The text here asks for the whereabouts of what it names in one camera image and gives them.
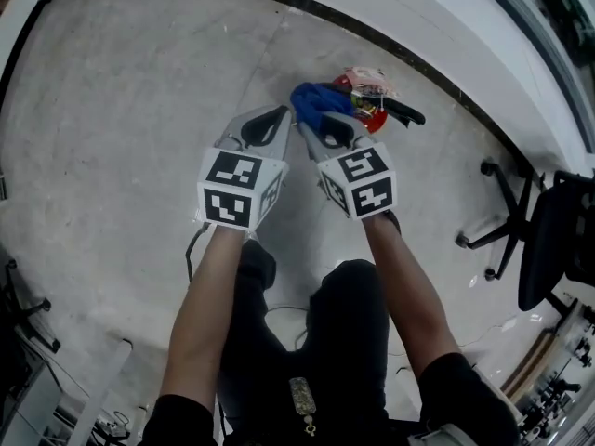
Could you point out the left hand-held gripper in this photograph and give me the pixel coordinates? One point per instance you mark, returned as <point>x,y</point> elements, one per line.
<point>232,188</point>

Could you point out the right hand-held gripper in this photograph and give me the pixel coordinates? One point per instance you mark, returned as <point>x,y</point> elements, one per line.
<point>362,179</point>

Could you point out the red fire extinguisher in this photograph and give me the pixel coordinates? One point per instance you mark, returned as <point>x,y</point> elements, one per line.
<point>377,121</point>

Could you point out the blue cloth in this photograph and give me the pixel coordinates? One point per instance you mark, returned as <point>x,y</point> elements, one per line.
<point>311,102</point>

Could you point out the person's right forearm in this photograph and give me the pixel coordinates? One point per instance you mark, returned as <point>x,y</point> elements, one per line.
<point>409,295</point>

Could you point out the person's left forearm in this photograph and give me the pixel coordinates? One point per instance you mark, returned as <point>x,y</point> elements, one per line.
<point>200,318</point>

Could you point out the red tag in clear sleeve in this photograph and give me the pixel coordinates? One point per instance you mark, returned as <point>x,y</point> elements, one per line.
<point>369,78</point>

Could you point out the person's black trousers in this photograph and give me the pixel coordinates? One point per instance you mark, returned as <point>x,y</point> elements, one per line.
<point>344,323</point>

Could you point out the black mesh office chair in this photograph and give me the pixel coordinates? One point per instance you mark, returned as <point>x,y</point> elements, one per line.
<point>544,249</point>

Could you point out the ornate hanging pendant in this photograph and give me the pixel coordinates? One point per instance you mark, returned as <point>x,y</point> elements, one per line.
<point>302,395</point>

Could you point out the person's black shirt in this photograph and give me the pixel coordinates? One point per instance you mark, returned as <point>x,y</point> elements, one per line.
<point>465,397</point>

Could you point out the black padded office chair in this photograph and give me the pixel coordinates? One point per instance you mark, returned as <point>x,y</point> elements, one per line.
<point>44,337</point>

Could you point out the white desk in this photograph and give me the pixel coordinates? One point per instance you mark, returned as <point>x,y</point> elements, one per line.
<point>97,388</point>

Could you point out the black window frame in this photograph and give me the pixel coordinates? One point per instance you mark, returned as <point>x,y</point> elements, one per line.
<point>553,49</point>

